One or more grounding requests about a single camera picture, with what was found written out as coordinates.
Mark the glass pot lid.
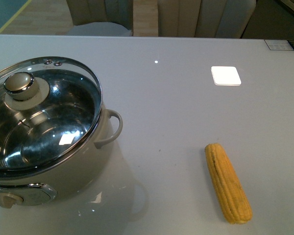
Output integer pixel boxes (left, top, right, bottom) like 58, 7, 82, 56
0, 56, 103, 178

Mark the yellow corn cob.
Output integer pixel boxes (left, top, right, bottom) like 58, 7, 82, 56
205, 143, 253, 224

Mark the table label sticker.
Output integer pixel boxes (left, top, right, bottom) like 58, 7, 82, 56
265, 40, 294, 51

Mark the beige electric cooking pot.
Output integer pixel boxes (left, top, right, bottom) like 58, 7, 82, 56
0, 56, 123, 209

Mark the beige upholstered chair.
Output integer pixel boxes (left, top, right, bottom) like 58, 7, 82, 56
67, 0, 133, 37
157, 0, 256, 39

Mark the left beige upholstered chair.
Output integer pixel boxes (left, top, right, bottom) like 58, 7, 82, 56
67, 0, 133, 37

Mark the right beige upholstered chair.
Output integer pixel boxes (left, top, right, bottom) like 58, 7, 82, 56
157, 0, 256, 39

